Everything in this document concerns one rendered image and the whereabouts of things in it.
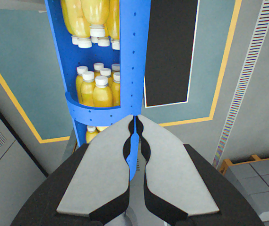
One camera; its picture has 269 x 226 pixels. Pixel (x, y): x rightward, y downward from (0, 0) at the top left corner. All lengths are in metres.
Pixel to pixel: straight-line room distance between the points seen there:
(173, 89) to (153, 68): 0.34
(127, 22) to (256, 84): 2.24
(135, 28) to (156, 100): 1.37
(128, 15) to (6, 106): 2.08
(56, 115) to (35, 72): 0.56
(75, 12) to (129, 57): 0.18
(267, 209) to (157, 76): 2.46
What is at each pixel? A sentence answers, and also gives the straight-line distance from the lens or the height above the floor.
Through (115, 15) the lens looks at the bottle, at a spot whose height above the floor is 1.14.
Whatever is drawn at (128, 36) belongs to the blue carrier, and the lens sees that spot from 0.40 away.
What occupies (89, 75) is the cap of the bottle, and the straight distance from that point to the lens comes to 0.53.
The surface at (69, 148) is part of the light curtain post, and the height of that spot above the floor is 0.81.
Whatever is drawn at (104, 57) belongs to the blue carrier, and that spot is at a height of 0.96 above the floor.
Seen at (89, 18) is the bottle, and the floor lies 1.18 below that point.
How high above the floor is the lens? 1.61
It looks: 55 degrees down
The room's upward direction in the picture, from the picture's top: 171 degrees clockwise
